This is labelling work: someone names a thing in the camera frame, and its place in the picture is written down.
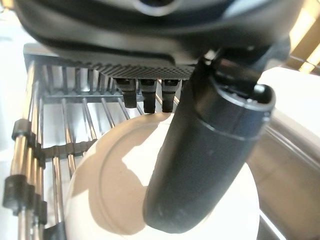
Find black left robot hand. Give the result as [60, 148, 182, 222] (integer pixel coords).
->
[13, 0, 305, 235]

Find white round plate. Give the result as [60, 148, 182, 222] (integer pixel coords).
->
[61, 111, 261, 240]

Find metal wire dish rack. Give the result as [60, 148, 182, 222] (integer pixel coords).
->
[2, 42, 288, 240]

